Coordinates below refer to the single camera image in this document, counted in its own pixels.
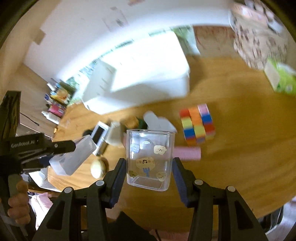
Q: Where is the white curved plastic piece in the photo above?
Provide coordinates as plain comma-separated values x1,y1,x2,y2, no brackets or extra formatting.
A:
143,111,177,133

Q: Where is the clear plastic box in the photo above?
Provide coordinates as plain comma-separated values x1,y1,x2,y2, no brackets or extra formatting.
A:
49,135,96,176

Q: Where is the clear plastic sticker cup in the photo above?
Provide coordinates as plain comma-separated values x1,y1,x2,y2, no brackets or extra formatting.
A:
126,129,175,192

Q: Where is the beige plastic box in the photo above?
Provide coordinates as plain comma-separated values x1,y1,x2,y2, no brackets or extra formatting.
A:
105,121,126,148

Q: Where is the person's left hand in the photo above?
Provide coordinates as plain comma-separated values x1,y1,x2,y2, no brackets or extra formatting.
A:
8,180,31,225

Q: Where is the white spray bottle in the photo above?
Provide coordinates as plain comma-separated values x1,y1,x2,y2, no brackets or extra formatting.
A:
42,111,61,125

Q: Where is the pink can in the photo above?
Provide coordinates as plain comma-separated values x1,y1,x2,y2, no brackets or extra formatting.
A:
48,104,65,118

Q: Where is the green bottle with gold cap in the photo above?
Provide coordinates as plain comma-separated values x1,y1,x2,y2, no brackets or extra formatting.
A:
123,116,147,130

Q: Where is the multicolour rubik's cube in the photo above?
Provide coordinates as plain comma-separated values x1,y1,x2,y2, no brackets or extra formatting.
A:
179,103,216,146

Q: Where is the white screen gadget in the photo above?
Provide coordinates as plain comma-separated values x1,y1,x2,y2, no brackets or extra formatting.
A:
91,121,110,156

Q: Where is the white plastic storage bin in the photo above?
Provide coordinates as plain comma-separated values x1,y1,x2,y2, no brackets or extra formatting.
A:
81,31,190,114

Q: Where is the patterned fabric bag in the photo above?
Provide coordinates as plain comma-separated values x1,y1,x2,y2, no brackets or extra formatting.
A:
229,1,288,70

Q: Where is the green tissue pack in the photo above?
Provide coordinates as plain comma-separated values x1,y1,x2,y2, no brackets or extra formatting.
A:
264,59,295,96

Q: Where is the orange juice carton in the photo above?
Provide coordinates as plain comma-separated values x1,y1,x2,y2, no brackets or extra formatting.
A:
50,81,76,106

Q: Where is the black small device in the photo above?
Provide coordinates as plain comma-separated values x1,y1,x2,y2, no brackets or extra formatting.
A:
82,130,93,137

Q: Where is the pink ridged tube case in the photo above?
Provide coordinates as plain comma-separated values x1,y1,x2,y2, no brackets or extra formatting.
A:
173,147,201,161

